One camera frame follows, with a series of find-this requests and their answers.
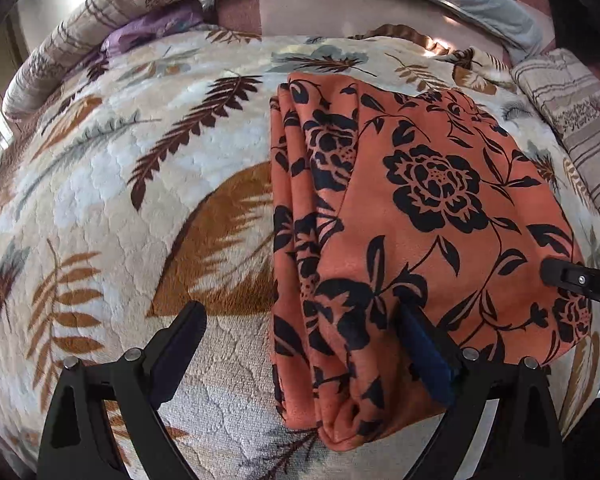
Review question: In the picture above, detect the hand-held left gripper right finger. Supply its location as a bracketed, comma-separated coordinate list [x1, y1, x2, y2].
[400, 303, 567, 480]

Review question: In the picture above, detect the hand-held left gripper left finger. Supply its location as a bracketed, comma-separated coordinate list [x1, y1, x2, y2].
[35, 301, 209, 480]

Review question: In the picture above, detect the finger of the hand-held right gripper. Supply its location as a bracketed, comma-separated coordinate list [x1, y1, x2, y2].
[539, 257, 600, 307]

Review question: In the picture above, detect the orange black floral cloth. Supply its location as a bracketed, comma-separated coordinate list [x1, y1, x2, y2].
[269, 72, 595, 453]

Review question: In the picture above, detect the striped beige pillow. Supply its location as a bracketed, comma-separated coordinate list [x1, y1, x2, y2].
[509, 47, 600, 261]

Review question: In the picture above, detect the leaf print fleece blanket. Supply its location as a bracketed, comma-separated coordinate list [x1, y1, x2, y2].
[0, 25, 600, 480]

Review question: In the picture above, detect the purple cloth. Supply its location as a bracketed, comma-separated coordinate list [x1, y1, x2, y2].
[62, 0, 207, 81]

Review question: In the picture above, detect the striped floral quilt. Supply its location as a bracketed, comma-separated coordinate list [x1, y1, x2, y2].
[2, 0, 283, 121]

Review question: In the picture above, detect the pink bed sheet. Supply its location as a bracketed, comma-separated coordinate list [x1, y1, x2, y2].
[214, 0, 556, 63]

